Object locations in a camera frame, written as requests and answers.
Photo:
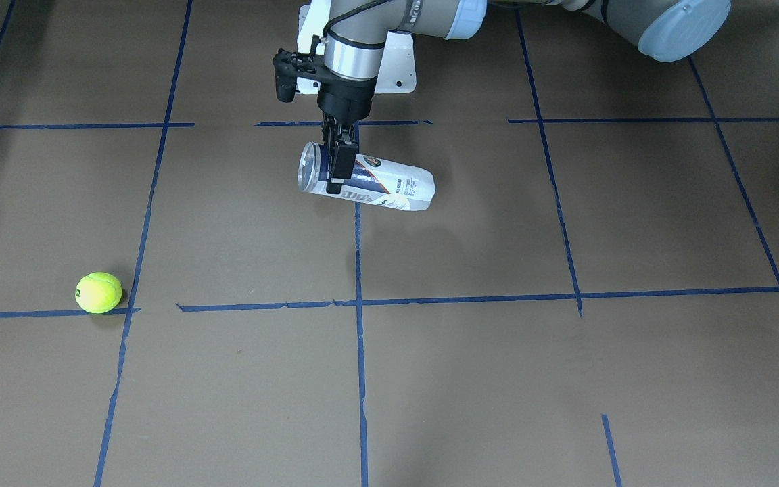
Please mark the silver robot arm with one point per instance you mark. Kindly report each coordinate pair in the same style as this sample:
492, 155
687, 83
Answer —
356, 32

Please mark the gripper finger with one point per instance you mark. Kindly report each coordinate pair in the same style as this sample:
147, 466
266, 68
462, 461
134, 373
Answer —
343, 146
328, 132

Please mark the clear tennis ball can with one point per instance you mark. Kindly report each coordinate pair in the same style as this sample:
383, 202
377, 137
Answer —
375, 181

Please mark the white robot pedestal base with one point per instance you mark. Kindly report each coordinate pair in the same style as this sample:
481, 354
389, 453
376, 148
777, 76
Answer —
397, 70

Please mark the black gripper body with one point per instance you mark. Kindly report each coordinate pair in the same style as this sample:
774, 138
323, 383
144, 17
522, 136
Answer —
345, 99

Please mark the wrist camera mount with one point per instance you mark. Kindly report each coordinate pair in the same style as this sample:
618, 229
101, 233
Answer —
290, 66

